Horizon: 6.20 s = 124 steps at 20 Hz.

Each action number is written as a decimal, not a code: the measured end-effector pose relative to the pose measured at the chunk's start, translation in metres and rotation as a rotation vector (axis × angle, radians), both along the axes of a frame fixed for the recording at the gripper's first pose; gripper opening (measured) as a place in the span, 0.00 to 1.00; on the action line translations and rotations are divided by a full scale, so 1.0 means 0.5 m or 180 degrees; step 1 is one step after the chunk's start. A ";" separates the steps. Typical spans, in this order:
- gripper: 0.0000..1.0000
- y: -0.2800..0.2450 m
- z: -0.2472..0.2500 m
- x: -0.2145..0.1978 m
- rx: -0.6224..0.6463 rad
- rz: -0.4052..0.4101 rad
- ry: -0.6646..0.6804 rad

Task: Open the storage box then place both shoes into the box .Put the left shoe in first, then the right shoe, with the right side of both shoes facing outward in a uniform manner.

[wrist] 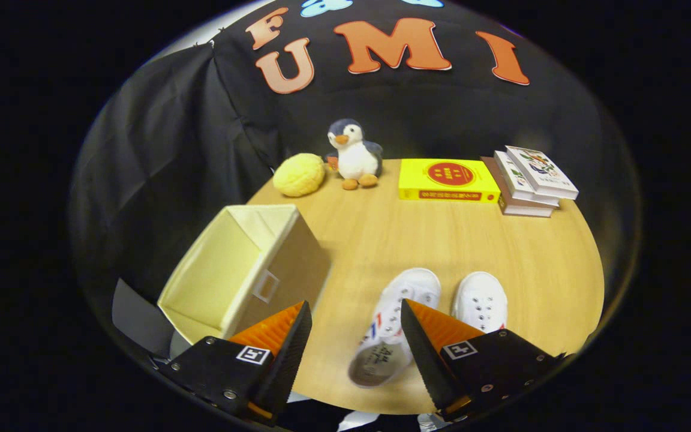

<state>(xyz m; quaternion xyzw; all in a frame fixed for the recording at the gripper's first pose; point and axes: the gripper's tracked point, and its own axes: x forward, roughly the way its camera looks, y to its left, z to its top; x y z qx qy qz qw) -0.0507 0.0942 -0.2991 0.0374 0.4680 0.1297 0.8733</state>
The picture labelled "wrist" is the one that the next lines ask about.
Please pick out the black backdrop cloth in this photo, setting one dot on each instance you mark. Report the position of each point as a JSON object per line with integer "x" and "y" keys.
{"x": 201, "y": 120}

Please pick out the yellow round plush toy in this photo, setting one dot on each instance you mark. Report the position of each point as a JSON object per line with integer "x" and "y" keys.
{"x": 299, "y": 175}

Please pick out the white paperback book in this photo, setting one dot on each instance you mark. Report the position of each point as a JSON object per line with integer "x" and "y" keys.
{"x": 516, "y": 183}

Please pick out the yellow book with red circle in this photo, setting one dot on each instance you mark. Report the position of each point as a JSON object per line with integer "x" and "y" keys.
{"x": 448, "y": 180}

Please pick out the white canvas shoe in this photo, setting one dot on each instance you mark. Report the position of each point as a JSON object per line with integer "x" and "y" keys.
{"x": 405, "y": 288}
{"x": 480, "y": 300}

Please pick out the beige fabric storage box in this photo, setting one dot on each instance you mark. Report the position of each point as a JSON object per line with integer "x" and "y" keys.
{"x": 213, "y": 270}

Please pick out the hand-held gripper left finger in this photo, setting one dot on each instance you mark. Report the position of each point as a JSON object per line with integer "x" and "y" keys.
{"x": 288, "y": 360}

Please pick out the brown hardcover book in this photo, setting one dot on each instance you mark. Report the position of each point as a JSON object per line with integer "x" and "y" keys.
{"x": 525, "y": 210}

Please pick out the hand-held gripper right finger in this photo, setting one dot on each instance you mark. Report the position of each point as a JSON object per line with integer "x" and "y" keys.
{"x": 426, "y": 360}

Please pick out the penguin plush toy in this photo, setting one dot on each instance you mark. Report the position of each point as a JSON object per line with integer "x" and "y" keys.
{"x": 354, "y": 159}

